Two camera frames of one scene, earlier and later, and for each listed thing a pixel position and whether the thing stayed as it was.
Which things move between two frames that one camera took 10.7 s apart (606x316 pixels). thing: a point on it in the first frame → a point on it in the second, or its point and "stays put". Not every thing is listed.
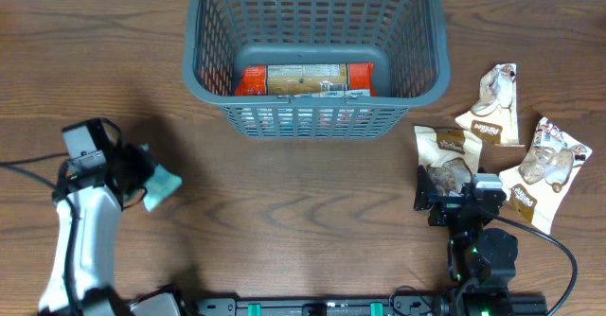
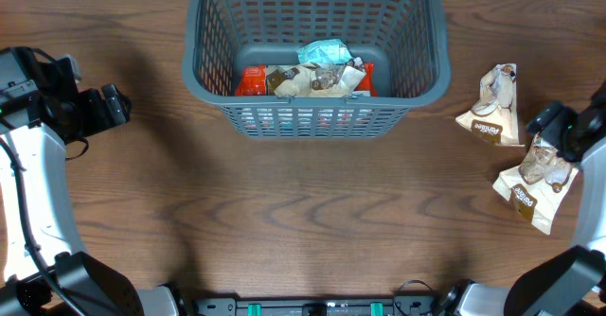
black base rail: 372,306 stays put
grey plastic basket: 395,23 stays put
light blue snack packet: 162,184 → 331,51
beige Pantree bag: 494,117 stays put
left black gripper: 145,158 → 98,114
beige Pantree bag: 539,187 stays put
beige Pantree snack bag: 450,157 → 312,79
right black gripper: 446,205 → 553,130
